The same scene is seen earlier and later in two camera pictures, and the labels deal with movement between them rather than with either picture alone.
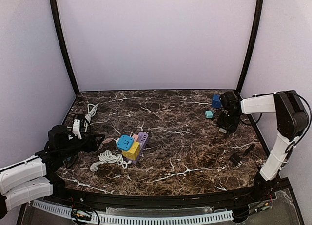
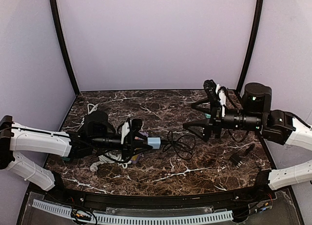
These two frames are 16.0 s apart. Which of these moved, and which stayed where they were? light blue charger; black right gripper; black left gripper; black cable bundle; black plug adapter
Moved: black cable bundle; black right gripper; light blue charger; black left gripper
Stayed: black plug adapter
